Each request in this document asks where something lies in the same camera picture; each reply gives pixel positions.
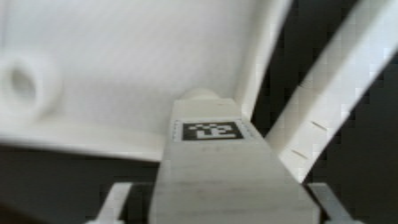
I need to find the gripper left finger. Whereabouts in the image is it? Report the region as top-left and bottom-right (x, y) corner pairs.
(86, 182), (153, 224)

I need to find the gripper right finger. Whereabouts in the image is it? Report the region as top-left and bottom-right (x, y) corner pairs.
(308, 183), (366, 224)

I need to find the white leg tagged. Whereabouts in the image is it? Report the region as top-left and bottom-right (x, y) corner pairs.
(150, 88), (320, 224)

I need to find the white desk tabletop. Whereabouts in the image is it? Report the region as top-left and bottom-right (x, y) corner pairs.
(0, 0), (292, 161)

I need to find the white right border block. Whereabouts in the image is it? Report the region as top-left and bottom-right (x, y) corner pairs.
(267, 0), (398, 180)

